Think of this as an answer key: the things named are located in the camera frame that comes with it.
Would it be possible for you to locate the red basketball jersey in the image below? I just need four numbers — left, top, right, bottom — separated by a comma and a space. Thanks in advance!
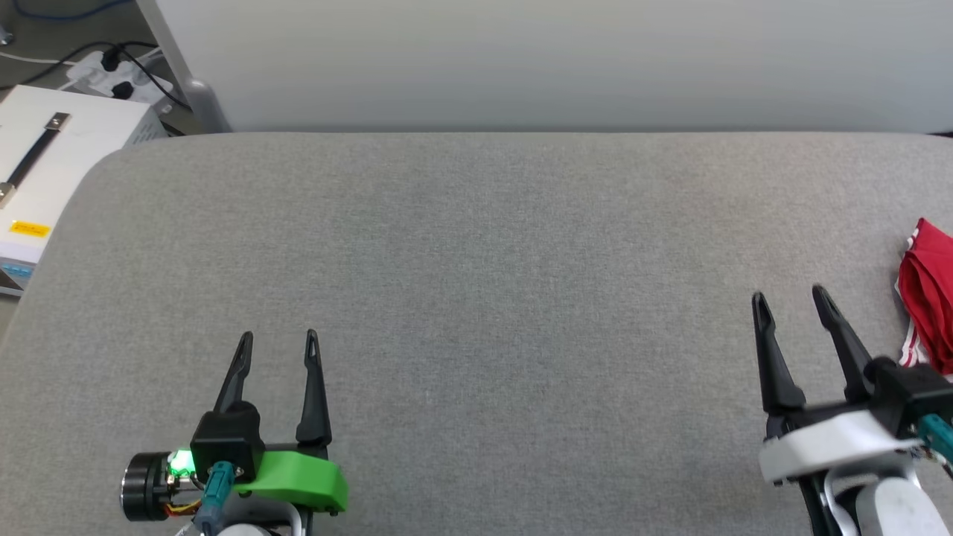
896, 218, 953, 374

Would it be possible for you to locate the white metal equipment case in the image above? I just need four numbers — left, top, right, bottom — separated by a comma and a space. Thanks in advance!
0, 84, 169, 299

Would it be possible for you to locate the grey partition leg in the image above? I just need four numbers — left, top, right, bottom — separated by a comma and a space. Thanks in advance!
134, 0, 232, 135

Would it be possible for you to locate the blue cable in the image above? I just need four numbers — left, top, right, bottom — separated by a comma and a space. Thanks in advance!
11, 0, 120, 20

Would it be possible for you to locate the left arm teal-plug cable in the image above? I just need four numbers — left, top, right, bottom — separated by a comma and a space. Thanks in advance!
195, 462, 238, 536

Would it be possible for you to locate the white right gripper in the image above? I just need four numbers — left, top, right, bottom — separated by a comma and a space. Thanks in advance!
751, 284, 924, 485

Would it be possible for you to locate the black power cable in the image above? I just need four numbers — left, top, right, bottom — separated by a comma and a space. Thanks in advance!
0, 41, 191, 112

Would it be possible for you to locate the black strap handle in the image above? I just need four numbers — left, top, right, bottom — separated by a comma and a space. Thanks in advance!
0, 112, 72, 210

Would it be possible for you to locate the white cable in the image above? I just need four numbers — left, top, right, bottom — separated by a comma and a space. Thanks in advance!
0, 51, 72, 68

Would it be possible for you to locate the white partition panel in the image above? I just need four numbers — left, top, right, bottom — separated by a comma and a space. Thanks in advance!
153, 0, 953, 135

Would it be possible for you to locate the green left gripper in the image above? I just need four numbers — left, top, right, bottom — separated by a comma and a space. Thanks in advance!
214, 329, 350, 515

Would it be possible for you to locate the right arm teal-plug cable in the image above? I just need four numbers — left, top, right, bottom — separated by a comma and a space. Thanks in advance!
917, 415, 953, 478

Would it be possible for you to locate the arm teal-plug cable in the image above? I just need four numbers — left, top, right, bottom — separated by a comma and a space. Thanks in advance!
195, 462, 238, 536
917, 415, 953, 478

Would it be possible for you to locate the white power strip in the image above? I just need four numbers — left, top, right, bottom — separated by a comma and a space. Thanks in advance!
66, 48, 173, 106

